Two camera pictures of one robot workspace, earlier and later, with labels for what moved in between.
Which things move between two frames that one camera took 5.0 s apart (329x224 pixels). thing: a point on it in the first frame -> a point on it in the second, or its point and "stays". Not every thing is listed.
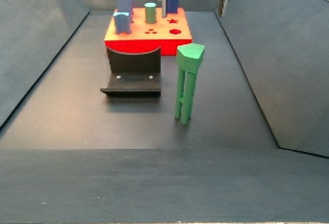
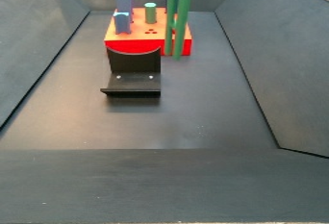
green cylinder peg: x=148 y=12 stays
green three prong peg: x=187 y=56 -> x=176 y=21
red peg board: x=164 y=35 stays
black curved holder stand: x=135 y=77 stays
